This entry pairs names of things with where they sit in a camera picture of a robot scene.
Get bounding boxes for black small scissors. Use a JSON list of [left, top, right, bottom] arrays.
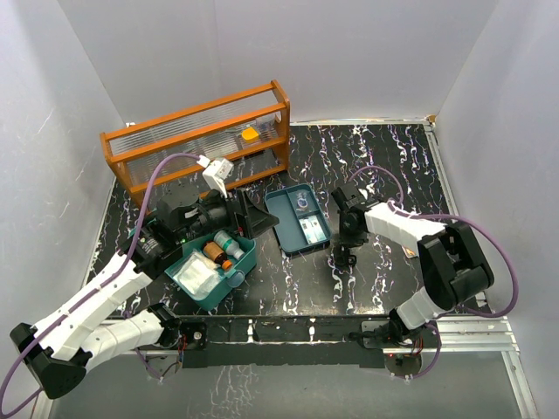
[[333, 246, 358, 268]]

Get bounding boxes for orange wooden shelf rack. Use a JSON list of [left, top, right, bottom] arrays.
[[100, 79, 291, 205]]

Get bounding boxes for blue white bandage packet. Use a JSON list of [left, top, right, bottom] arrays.
[[299, 215, 328, 244]]

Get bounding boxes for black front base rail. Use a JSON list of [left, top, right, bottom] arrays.
[[130, 305, 442, 370]]

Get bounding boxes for clear bag of gauze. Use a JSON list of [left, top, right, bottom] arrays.
[[168, 251, 220, 300]]

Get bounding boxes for orange block on shelf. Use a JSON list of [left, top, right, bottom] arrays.
[[241, 127, 259, 144]]

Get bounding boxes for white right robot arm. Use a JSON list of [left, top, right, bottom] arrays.
[[331, 184, 494, 347]]

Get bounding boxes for teal medicine kit box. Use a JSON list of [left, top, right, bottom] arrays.
[[165, 230, 257, 311]]

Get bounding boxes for brown medicine bottle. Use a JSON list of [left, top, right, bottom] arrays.
[[202, 241, 233, 271]]

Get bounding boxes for dark teal divider tray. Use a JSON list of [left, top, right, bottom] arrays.
[[264, 183, 332, 257]]

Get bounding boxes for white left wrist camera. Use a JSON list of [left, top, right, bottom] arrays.
[[197, 155, 234, 198]]

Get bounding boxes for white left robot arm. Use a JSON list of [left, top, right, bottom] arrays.
[[10, 189, 279, 400]]

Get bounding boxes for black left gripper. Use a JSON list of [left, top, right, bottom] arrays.
[[177, 182, 279, 244]]

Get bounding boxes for small tape roll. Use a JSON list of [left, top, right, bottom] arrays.
[[296, 191, 309, 213]]

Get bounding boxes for white green-labelled bottle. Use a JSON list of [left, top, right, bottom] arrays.
[[213, 230, 245, 260]]

